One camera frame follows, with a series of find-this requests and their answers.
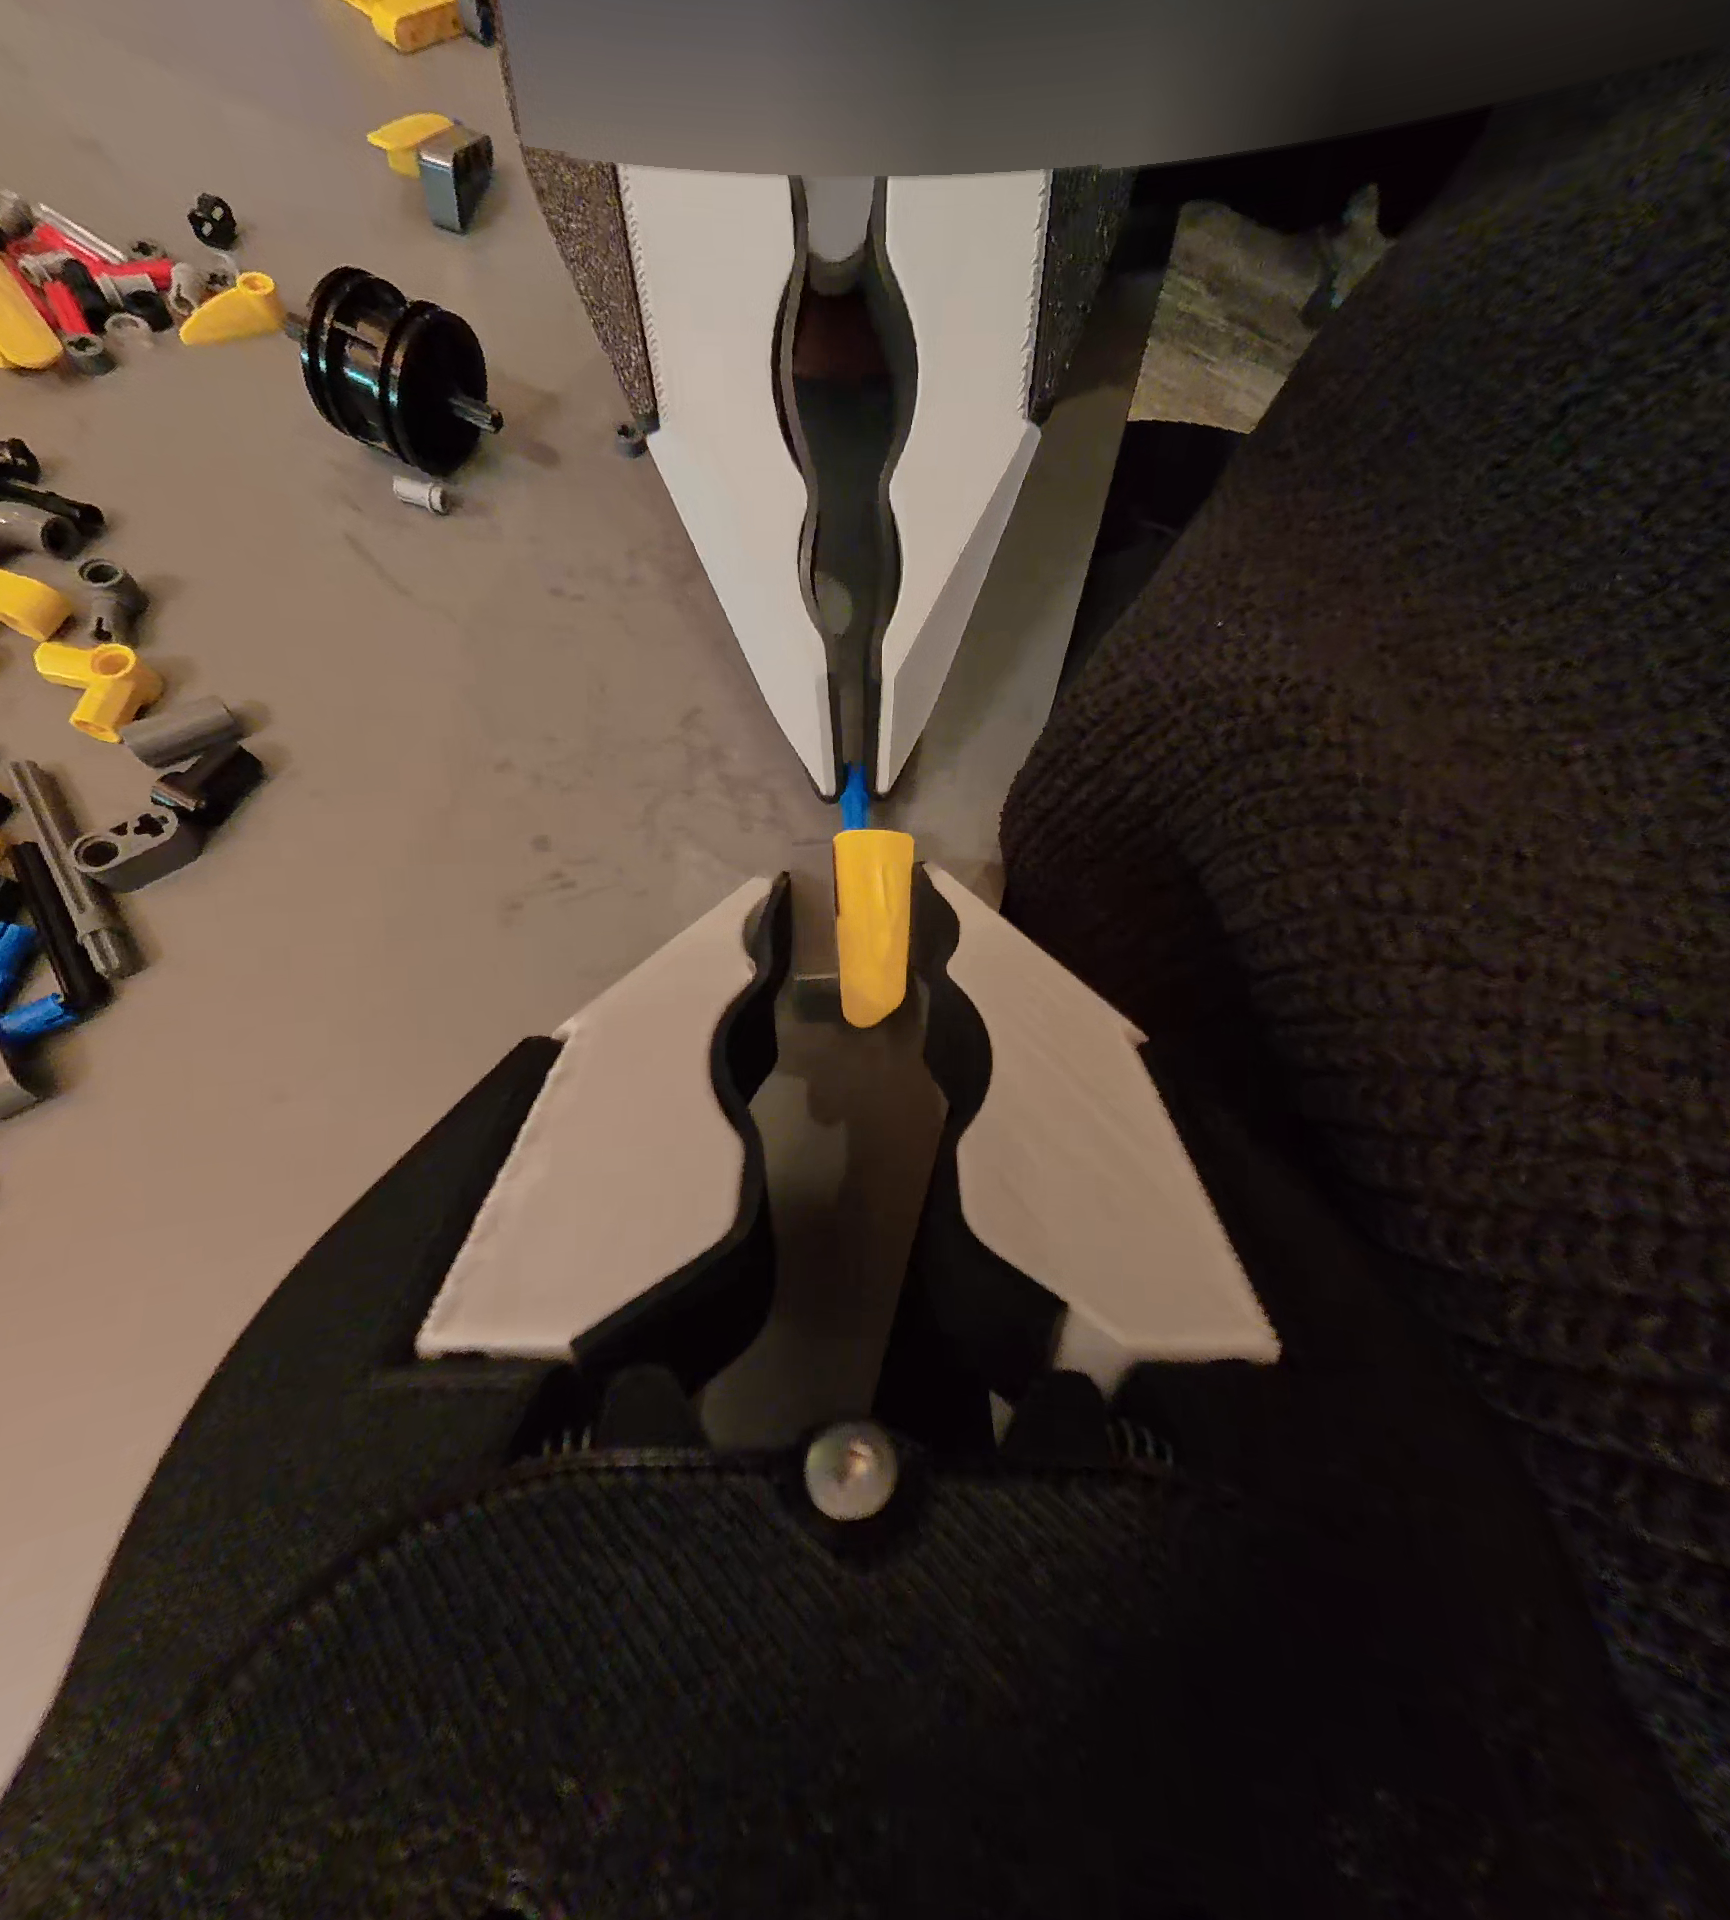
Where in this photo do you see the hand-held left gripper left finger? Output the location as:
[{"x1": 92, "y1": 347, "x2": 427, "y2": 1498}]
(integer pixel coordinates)
[{"x1": 412, "y1": 872, "x2": 795, "y2": 1413}]

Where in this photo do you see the black toy wheel hub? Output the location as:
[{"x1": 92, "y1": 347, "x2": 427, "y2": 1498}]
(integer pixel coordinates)
[{"x1": 282, "y1": 267, "x2": 508, "y2": 452}]

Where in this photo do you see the yellow curved panel grey block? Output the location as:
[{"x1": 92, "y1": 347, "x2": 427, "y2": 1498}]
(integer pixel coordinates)
[
  {"x1": 786, "y1": 824, "x2": 920, "y2": 1034},
  {"x1": 364, "y1": 112, "x2": 495, "y2": 234}
]

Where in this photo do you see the person's dark knit sweater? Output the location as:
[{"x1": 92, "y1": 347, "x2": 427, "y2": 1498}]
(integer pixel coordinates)
[{"x1": 1000, "y1": 15, "x2": 1730, "y2": 1920}]

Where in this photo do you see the yellow toy plate assembly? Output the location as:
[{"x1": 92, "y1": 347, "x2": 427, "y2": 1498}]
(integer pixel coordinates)
[{"x1": 339, "y1": 0, "x2": 500, "y2": 54}]

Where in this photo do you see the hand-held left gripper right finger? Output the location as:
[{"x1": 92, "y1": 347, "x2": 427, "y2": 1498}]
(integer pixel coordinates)
[{"x1": 912, "y1": 860, "x2": 1283, "y2": 1391}]

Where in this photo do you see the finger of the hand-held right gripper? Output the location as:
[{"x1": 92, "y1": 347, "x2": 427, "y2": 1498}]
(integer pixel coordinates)
[
  {"x1": 618, "y1": 163, "x2": 850, "y2": 800},
  {"x1": 868, "y1": 165, "x2": 1059, "y2": 800}
]

